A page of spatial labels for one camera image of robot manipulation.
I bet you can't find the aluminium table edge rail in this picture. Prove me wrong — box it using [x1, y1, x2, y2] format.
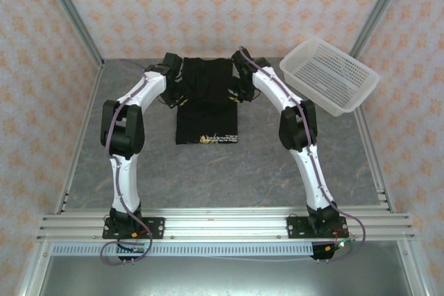
[352, 103, 395, 214]
[54, 62, 105, 214]

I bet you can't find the black t-shirt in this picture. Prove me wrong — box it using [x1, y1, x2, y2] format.
[174, 56, 241, 146]

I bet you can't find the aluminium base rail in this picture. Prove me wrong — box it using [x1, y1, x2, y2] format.
[36, 209, 416, 242]

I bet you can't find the grey slotted cable duct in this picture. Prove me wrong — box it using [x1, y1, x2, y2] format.
[51, 242, 316, 257]

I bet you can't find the grey metal sheet panel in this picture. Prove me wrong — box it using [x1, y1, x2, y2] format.
[37, 256, 413, 296]

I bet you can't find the aluminium frame post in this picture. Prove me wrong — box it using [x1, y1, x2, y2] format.
[346, 0, 413, 64]
[36, 0, 105, 67]

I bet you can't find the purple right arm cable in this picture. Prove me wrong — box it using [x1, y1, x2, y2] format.
[237, 45, 367, 262]

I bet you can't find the circuit board with green led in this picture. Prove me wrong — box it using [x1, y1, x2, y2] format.
[332, 238, 359, 252]

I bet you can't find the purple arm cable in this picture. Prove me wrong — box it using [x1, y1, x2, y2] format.
[99, 61, 174, 266]
[237, 45, 367, 262]

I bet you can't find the white plastic mesh basket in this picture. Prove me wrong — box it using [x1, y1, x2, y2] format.
[279, 38, 380, 118]

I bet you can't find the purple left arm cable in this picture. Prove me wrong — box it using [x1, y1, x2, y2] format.
[99, 61, 174, 266]

